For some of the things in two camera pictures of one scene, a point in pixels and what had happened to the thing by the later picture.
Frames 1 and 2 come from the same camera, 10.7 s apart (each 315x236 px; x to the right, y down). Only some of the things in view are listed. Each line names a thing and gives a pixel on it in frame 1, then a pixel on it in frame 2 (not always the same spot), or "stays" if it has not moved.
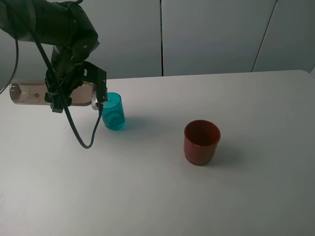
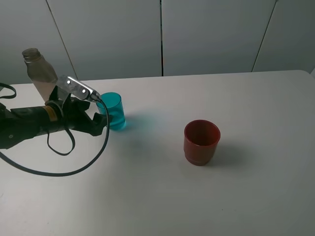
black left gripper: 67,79 -> 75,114
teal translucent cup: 113,112 stays
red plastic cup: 201,137 stays
